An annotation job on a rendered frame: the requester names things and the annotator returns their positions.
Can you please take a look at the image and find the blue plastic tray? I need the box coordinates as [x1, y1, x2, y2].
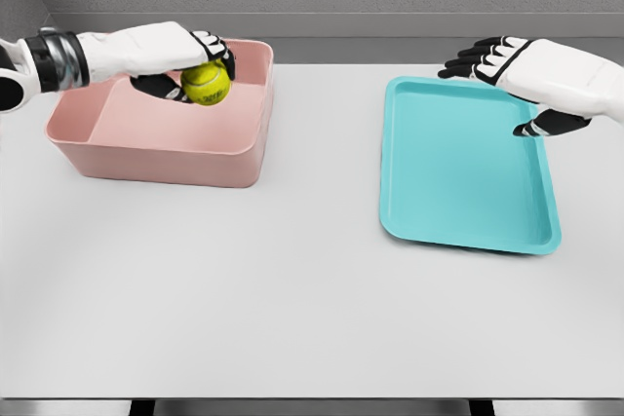
[377, 75, 563, 256]

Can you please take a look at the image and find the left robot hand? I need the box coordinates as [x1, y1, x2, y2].
[128, 20, 238, 104]

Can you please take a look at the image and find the pink plastic basket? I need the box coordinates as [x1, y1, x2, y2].
[44, 37, 275, 190]

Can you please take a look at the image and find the yellow-green tennis ball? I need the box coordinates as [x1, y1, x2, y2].
[180, 61, 232, 107]

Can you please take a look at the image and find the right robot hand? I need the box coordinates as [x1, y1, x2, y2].
[437, 36, 605, 138]

